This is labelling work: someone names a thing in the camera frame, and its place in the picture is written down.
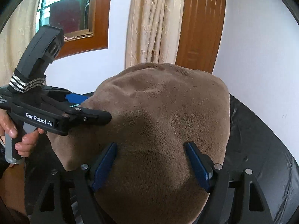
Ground black bed cover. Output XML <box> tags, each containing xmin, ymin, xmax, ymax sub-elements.
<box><xmin>224</xmin><ymin>96</ymin><xmax>298</xmax><ymax>223</ymax></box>

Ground person's left hand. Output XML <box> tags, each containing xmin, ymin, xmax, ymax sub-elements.
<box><xmin>0</xmin><ymin>109</ymin><xmax>45</xmax><ymax>158</ymax></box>

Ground beige curtain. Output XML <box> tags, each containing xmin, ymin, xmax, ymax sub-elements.
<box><xmin>125</xmin><ymin>0</ymin><xmax>184</xmax><ymax>68</ymax></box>

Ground brown wooden door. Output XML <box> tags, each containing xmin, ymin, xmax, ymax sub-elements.
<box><xmin>176</xmin><ymin>0</ymin><xmax>226</xmax><ymax>73</ymax></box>

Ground wooden framed window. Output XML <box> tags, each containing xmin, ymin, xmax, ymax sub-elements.
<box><xmin>36</xmin><ymin>0</ymin><xmax>111</xmax><ymax>59</ymax></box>

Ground brown fleece jacket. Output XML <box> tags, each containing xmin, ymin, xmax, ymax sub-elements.
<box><xmin>48</xmin><ymin>63</ymin><xmax>230</xmax><ymax>223</ymax></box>

